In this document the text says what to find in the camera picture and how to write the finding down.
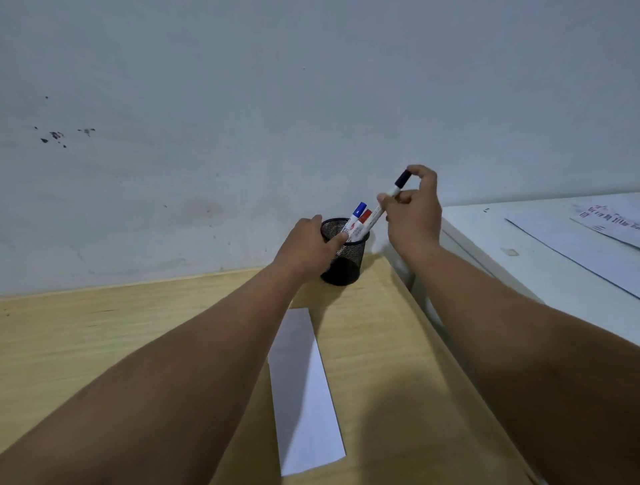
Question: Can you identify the person's right hand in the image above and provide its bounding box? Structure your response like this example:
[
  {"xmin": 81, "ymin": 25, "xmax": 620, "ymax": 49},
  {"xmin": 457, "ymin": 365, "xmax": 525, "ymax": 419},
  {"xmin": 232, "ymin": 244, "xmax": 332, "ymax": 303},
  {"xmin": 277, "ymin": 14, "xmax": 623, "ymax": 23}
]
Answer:
[{"xmin": 377, "ymin": 165, "xmax": 443, "ymax": 258}]

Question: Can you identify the person's right forearm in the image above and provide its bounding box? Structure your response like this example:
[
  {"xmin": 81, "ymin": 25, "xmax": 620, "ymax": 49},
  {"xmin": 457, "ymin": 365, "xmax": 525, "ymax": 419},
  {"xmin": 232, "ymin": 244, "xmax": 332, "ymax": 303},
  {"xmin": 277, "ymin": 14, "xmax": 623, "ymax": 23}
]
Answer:
[{"xmin": 402, "ymin": 242, "xmax": 640, "ymax": 485}]

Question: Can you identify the person's left hand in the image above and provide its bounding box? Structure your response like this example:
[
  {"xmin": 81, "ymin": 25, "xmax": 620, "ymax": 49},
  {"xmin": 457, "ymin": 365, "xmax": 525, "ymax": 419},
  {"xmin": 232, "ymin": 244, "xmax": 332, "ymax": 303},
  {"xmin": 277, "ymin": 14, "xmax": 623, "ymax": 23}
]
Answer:
[{"xmin": 273, "ymin": 215, "xmax": 349, "ymax": 281}]

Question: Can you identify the blue cap whiteboard marker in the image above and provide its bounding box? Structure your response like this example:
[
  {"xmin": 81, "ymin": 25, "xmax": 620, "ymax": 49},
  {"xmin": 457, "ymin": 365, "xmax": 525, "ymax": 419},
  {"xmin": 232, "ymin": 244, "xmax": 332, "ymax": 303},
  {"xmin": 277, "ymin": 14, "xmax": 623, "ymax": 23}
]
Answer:
[{"xmin": 341, "ymin": 202, "xmax": 368, "ymax": 236}]

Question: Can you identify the person's left forearm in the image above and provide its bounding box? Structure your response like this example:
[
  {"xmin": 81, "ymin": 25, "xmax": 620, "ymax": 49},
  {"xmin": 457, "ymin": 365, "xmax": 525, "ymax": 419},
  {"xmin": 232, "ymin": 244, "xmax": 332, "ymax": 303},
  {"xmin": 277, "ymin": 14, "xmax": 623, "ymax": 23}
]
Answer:
[{"xmin": 0, "ymin": 260, "xmax": 308, "ymax": 485}]

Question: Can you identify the black mesh pen holder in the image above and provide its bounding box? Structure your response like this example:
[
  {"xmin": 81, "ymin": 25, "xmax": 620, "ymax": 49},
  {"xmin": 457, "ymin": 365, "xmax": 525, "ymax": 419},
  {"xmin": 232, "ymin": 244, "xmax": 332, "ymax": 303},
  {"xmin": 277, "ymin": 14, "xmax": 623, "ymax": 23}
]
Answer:
[{"xmin": 320, "ymin": 217, "xmax": 371, "ymax": 286}]

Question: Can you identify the printed white paper sheet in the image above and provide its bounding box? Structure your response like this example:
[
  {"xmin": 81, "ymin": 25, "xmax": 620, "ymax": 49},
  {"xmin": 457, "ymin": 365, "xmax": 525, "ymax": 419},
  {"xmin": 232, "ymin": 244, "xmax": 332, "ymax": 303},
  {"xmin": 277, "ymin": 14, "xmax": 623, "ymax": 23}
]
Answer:
[{"xmin": 570, "ymin": 201, "xmax": 640, "ymax": 249}]

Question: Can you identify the black cap whiteboard marker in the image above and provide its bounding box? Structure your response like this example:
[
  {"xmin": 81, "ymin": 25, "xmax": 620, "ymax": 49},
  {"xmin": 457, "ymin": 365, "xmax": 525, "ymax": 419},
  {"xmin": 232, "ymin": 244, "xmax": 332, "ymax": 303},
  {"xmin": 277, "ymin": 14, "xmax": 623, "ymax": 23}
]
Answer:
[{"xmin": 350, "ymin": 169, "xmax": 412, "ymax": 243}]

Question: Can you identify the large white paper sheet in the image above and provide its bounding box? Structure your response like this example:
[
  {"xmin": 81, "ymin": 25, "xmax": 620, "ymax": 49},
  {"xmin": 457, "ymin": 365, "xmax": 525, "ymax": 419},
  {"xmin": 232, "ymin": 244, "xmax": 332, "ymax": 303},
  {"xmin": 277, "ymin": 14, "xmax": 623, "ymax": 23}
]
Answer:
[{"xmin": 505, "ymin": 200, "xmax": 640, "ymax": 300}]

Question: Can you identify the red cap whiteboard marker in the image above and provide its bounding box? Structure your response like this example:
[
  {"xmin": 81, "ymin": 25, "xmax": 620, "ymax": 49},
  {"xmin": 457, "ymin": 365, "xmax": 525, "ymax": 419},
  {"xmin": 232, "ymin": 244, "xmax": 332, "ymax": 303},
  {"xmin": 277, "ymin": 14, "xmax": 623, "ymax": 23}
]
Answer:
[{"xmin": 347, "ymin": 209, "xmax": 373, "ymax": 243}]

